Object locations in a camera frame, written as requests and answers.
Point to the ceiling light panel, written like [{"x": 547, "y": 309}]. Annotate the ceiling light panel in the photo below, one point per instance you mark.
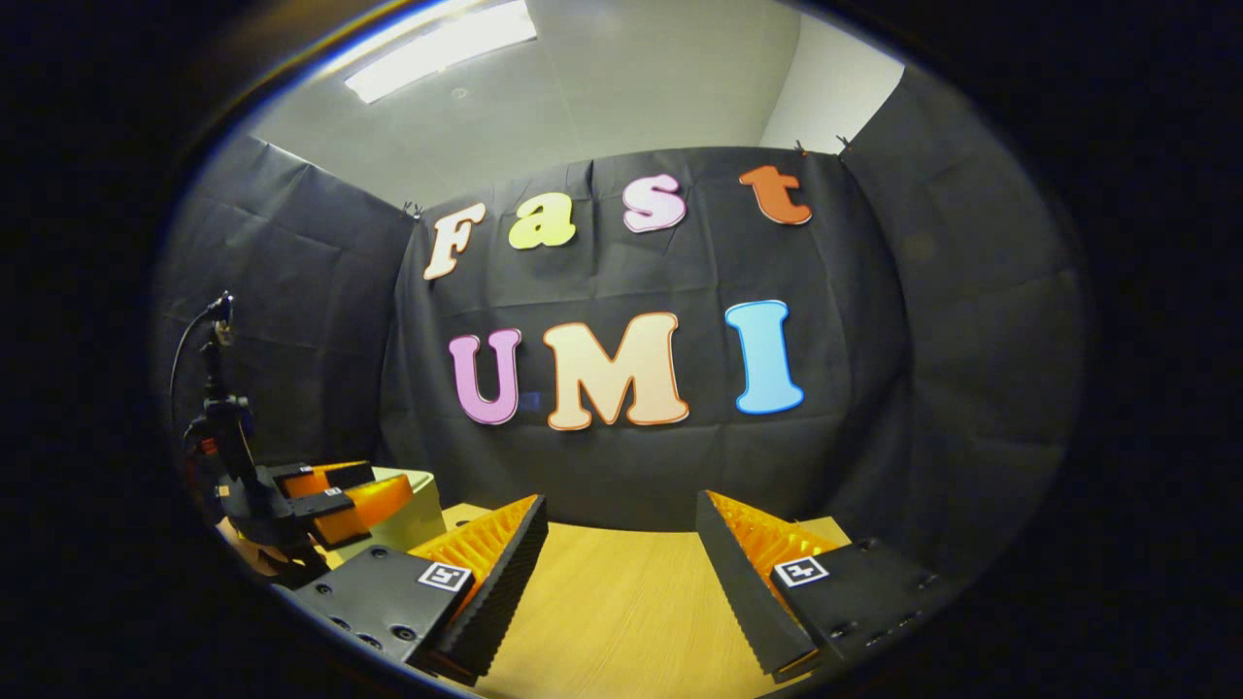
[{"x": 437, "y": 49}]

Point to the green desktop garbage bin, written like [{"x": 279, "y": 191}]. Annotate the green desktop garbage bin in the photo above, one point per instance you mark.
[{"x": 413, "y": 510}]

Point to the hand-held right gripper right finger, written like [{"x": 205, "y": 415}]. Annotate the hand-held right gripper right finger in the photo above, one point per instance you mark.
[{"x": 738, "y": 592}]

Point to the black backdrop cloth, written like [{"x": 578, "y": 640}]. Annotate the black backdrop cloth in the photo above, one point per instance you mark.
[{"x": 923, "y": 388}]

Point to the wooden desktop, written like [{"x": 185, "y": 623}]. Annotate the wooden desktop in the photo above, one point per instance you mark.
[{"x": 621, "y": 621}]

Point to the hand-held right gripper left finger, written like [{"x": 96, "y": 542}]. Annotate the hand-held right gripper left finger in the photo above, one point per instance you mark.
[{"x": 500, "y": 592}]

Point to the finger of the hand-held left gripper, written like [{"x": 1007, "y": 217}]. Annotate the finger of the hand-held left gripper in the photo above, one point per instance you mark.
[
  {"x": 325, "y": 476},
  {"x": 369, "y": 505}
]

